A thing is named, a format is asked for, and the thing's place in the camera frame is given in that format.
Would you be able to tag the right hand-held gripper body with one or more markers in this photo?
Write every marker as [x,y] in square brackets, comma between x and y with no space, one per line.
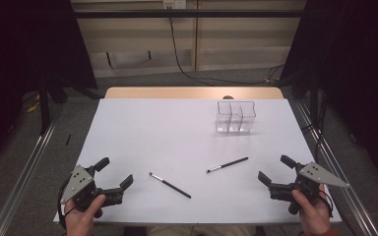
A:
[315,173]

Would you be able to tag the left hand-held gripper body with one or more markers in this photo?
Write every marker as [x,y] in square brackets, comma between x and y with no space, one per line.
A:
[78,183]

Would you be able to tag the black makeup brush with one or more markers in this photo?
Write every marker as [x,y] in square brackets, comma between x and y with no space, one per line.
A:
[172,186]
[228,165]

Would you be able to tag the clear plastic organizer box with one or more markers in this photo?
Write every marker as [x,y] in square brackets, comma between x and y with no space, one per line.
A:
[235,126]

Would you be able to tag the person's left hand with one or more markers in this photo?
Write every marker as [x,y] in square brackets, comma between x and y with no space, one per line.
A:
[78,221]

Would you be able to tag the person's right hand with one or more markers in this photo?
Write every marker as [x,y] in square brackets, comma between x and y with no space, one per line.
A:
[315,214]

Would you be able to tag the white table cover board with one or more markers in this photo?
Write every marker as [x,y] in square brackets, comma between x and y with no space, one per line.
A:
[160,131]

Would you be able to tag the black metal stand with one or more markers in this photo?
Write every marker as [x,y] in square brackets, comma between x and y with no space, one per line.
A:
[44,108]

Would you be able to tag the wooden table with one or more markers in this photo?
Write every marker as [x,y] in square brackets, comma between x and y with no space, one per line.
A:
[177,92]

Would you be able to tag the black curtain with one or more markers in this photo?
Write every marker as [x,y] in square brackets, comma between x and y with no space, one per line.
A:
[357,65]
[19,49]

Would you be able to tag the aluminium rail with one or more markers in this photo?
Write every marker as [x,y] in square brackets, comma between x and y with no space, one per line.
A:
[26,170]
[341,170]

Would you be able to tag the white wall socket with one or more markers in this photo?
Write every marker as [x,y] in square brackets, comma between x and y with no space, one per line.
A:
[174,4]

